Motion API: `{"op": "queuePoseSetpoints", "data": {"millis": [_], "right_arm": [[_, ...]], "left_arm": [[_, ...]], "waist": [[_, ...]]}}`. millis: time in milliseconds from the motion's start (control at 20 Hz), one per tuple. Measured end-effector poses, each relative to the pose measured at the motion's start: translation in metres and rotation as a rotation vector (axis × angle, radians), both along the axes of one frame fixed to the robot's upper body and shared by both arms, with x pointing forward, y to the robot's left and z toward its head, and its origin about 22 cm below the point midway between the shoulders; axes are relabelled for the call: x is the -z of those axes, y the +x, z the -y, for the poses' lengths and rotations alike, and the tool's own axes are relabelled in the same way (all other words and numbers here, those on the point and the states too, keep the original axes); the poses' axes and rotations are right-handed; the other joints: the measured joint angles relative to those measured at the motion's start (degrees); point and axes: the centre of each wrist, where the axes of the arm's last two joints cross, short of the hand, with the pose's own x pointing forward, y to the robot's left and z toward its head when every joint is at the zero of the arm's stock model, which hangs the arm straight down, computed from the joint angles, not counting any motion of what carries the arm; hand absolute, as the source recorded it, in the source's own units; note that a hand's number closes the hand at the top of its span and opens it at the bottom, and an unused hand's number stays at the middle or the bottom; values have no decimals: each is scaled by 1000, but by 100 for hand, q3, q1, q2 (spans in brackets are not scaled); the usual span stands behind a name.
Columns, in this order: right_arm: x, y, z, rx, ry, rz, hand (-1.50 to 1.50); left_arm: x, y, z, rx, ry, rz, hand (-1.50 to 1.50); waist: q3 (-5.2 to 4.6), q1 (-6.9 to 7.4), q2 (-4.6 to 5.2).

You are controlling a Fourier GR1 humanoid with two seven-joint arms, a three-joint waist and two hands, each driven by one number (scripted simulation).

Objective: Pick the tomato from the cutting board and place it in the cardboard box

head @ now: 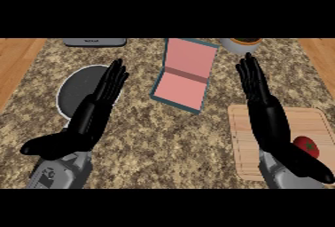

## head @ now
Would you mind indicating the pink and teal open box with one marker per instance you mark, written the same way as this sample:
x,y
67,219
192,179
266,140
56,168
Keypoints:
x,y
185,75

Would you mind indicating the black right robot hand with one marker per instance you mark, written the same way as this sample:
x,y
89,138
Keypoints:
x,y
269,118

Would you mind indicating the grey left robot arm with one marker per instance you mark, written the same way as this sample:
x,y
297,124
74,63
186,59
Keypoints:
x,y
61,173

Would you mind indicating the white pot with soil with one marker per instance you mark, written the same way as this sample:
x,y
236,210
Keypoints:
x,y
241,45

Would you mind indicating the dark grey round plate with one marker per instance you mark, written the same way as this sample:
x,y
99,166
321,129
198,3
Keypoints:
x,y
79,88

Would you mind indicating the pale wooden cutting board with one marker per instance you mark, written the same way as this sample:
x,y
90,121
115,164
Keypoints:
x,y
244,139

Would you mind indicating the grey flat appliance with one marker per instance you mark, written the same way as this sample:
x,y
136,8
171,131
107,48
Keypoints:
x,y
93,42

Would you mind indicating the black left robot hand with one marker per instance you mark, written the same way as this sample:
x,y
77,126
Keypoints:
x,y
89,118

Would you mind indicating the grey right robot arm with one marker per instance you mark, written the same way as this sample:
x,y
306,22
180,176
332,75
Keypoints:
x,y
284,174

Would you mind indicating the red tomato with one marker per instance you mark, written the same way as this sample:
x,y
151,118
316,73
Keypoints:
x,y
307,146

